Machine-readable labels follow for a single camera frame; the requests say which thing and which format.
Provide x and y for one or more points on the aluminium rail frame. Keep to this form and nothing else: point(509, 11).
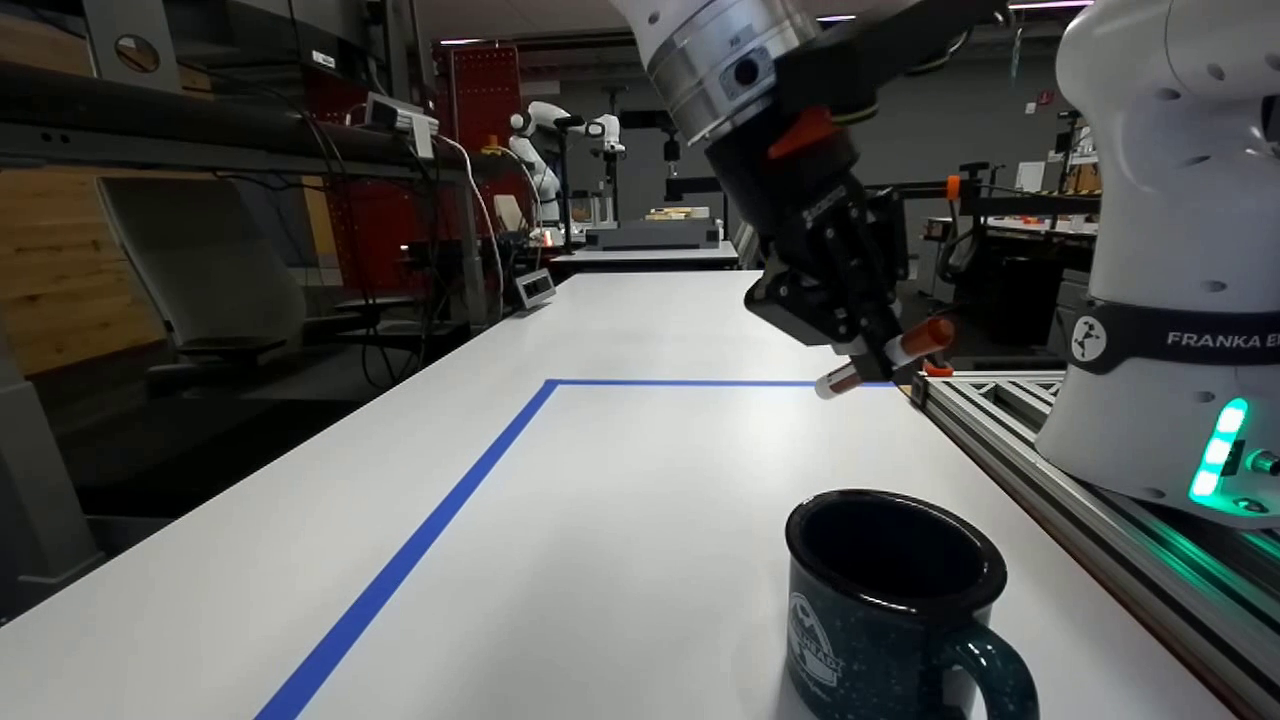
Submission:
point(1145, 560)

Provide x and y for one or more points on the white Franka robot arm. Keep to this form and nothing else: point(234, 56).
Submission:
point(1175, 202)

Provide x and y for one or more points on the black machine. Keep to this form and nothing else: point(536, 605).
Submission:
point(1001, 285)

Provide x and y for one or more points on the black bar with orange clamps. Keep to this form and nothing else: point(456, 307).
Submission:
point(1015, 195)

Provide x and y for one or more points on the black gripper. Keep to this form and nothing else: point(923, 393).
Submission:
point(812, 202)

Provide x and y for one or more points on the red cabinet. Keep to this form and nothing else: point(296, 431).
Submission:
point(483, 93)

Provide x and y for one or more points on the dark blue speckled mug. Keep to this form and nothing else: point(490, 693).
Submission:
point(866, 625)

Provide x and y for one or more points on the grey cabinet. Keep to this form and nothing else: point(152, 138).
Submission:
point(39, 495)

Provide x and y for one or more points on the grey slanted panel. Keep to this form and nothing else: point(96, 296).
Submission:
point(213, 264)

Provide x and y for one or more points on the wooden wall panel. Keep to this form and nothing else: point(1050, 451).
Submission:
point(67, 274)

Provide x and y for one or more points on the grey box with round dial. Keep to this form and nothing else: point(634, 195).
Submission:
point(133, 44)

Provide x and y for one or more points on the blue tape line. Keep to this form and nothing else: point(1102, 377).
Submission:
point(441, 514)

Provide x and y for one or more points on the black horizontal beam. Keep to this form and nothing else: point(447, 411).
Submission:
point(173, 121)

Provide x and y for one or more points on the small grey display device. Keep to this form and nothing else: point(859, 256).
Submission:
point(535, 290)

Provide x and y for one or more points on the small white robot arm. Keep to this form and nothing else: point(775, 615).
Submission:
point(541, 164)

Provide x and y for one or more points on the white power box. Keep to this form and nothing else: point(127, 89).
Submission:
point(404, 124)

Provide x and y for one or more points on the grey box on far table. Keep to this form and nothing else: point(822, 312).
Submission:
point(660, 234)

